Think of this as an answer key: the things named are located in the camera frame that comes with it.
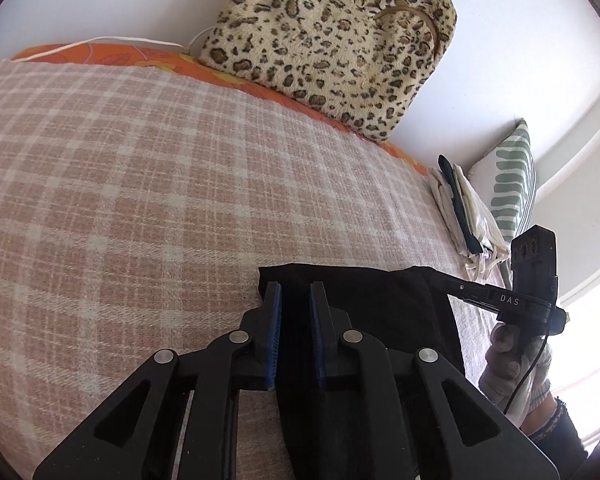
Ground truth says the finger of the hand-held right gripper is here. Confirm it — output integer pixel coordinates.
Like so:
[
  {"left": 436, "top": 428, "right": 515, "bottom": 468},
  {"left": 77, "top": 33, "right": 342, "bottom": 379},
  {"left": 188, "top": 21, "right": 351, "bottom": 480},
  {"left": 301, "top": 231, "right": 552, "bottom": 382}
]
[{"left": 425, "top": 267, "right": 487, "bottom": 307}]

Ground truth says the person's right hand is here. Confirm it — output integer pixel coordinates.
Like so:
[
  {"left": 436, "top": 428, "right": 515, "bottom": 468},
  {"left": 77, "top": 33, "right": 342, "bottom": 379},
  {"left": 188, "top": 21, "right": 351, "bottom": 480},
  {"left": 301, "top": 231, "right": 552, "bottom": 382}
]
[{"left": 477, "top": 322, "right": 553, "bottom": 428}]

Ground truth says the orange floral bedsheet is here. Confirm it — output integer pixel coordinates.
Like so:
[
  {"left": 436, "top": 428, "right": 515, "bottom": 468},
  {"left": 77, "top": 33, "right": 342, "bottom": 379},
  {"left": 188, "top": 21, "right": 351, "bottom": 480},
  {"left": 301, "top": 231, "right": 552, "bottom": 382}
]
[{"left": 10, "top": 42, "right": 431, "bottom": 178}]

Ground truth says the black cable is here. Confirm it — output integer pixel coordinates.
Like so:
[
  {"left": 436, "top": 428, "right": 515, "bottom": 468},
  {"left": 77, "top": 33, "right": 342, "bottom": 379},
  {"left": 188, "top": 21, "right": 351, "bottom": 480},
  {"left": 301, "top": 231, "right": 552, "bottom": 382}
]
[{"left": 502, "top": 332, "right": 552, "bottom": 416}]

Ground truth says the dark green folded cloth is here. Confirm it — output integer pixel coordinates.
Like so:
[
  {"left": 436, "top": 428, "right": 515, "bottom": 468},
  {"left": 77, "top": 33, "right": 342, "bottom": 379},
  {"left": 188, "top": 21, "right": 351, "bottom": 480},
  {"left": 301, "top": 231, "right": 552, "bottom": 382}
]
[{"left": 437, "top": 155, "right": 483, "bottom": 256}]

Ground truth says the green leaf print pillow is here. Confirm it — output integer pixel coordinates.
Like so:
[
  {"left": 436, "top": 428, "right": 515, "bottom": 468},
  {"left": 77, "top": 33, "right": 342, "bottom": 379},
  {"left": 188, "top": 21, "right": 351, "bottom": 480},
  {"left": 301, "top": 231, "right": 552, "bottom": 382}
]
[{"left": 467, "top": 119, "right": 540, "bottom": 273}]

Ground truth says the person's right forearm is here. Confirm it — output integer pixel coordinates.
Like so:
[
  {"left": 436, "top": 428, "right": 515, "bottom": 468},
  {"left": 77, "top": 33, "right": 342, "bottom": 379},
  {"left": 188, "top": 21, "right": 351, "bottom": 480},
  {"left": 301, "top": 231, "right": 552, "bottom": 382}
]
[{"left": 520, "top": 390, "right": 593, "bottom": 461}]

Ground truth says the pile of white folded clothes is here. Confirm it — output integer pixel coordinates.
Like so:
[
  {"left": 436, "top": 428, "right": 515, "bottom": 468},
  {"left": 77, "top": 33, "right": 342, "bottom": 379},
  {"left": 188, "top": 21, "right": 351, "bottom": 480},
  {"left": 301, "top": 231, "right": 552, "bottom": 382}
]
[{"left": 427, "top": 157, "right": 512, "bottom": 281}]

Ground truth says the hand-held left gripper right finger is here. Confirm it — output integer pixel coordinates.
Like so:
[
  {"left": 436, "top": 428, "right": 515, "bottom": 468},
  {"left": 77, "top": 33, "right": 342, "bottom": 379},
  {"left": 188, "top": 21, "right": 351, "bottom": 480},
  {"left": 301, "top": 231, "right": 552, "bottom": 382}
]
[{"left": 307, "top": 281, "right": 561, "bottom": 480}]

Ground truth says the leopard print cushion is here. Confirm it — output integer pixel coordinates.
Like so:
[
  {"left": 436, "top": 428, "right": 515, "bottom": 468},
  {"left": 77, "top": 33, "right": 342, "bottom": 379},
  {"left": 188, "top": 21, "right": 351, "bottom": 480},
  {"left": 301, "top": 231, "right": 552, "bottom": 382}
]
[{"left": 197, "top": 0, "right": 458, "bottom": 143}]

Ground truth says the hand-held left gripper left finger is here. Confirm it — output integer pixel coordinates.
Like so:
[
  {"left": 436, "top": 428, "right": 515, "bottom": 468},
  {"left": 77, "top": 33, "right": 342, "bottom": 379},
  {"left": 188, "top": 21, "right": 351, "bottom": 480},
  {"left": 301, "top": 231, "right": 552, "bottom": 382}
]
[{"left": 32, "top": 281, "right": 283, "bottom": 480}]

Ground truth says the white cable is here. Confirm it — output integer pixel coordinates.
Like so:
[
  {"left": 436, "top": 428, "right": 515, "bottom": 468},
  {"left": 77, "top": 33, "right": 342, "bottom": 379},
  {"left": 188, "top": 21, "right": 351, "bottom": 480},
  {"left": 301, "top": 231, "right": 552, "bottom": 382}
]
[{"left": 10, "top": 25, "right": 216, "bottom": 63}]

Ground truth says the black t-shirt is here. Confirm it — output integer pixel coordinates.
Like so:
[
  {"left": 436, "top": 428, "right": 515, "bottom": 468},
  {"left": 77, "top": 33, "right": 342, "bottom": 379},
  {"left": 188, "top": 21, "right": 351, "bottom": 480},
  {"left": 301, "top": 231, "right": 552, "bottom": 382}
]
[{"left": 257, "top": 262, "right": 468, "bottom": 480}]

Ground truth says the pink plaid blanket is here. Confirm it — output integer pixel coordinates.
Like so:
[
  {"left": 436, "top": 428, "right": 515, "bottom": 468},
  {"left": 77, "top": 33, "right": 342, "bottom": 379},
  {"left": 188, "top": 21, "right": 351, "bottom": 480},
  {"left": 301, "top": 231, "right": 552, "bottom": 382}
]
[{"left": 0, "top": 57, "right": 511, "bottom": 480}]

